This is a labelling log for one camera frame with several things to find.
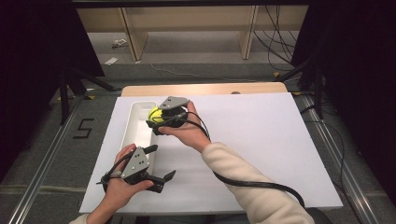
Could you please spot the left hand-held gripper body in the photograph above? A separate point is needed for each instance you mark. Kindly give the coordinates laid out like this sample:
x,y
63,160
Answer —
x,y
136,163

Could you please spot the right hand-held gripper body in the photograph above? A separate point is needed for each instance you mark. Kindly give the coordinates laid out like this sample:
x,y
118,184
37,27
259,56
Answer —
x,y
174,102

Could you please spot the yellow tennis ball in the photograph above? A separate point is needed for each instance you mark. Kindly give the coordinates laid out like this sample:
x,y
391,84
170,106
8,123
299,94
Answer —
x,y
155,115

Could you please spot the white plastic bin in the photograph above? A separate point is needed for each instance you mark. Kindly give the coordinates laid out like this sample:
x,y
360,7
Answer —
x,y
140,130

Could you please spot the person's right hand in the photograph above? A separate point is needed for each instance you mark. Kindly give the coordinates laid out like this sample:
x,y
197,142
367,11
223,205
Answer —
x,y
191,130

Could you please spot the person's left hand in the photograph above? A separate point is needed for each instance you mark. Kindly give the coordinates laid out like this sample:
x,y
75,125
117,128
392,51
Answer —
x,y
116,191

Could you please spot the flat white floor strip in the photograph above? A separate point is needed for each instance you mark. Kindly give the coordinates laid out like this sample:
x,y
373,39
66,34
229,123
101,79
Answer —
x,y
111,61

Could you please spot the small white floor device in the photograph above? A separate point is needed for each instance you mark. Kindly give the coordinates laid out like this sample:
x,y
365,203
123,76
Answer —
x,y
119,42

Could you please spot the light wooden desk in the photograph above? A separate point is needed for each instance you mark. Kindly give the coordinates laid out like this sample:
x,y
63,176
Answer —
x,y
186,17

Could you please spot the black tripod stand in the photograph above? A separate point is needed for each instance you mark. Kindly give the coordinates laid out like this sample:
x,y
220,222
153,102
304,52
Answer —
x,y
317,93
64,99

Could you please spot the white table cover board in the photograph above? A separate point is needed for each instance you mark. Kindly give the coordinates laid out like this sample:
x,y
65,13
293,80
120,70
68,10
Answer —
x,y
264,130

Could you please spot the dark curtain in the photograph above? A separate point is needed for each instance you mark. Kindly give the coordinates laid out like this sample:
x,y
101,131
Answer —
x,y
31,62
358,62

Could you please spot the black chair seat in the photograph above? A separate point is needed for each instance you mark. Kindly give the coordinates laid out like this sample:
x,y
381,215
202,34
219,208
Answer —
x,y
320,217

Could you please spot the aluminium floor rail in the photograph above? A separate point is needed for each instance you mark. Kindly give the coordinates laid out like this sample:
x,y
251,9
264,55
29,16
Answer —
x,y
40,174
342,180

